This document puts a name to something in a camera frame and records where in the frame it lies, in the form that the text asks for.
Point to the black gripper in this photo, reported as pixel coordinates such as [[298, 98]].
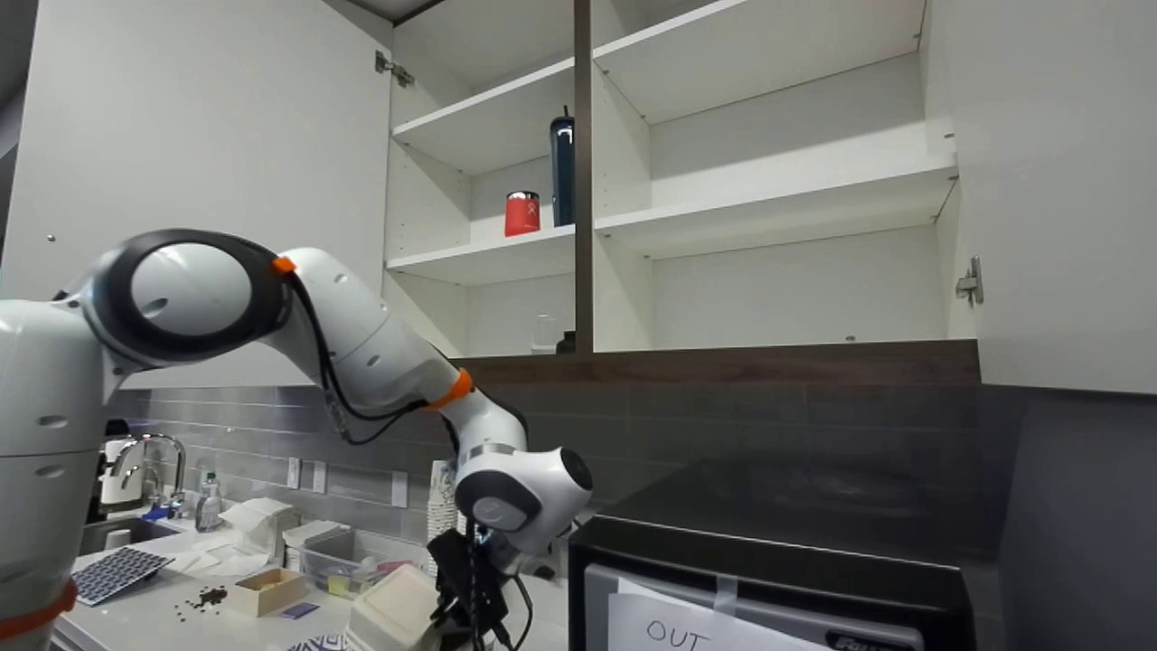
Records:
[[471, 564]]

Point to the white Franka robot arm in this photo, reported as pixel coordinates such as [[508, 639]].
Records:
[[362, 339]]

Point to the white cupboard door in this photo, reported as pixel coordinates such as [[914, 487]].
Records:
[[1060, 182], [217, 122]]

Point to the clear plastic storage box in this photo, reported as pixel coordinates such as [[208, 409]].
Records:
[[337, 564]]

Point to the white paper sign OUT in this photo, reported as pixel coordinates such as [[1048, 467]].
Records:
[[673, 626]]

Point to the small wooden box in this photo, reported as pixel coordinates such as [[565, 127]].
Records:
[[268, 592]]

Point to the white box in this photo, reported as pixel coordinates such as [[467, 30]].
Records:
[[254, 523]]

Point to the small black parts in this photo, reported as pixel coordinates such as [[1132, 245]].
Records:
[[208, 599]]

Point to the small clear bottle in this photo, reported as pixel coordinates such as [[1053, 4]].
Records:
[[213, 509]]

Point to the small black object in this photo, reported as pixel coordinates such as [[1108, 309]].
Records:
[[565, 345]]

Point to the dark countertop appliance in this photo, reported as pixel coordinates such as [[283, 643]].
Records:
[[783, 517]]

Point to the steel sink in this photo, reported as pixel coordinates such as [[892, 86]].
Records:
[[140, 528]]

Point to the blue grid panel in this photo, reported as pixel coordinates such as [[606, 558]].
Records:
[[121, 575]]

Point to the white kettle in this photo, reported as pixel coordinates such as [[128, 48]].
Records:
[[121, 471]]

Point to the red cup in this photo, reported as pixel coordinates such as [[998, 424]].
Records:
[[522, 216]]

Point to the dark blue tumbler bottle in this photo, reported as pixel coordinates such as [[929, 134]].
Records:
[[562, 169]]

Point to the metal door hinge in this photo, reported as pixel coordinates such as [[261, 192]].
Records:
[[391, 66], [971, 283]]

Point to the white wall outlet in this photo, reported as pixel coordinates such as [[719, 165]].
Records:
[[291, 471], [401, 488], [321, 480]]

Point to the white wall cupboard wood trim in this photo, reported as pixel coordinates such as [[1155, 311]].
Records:
[[772, 182]]

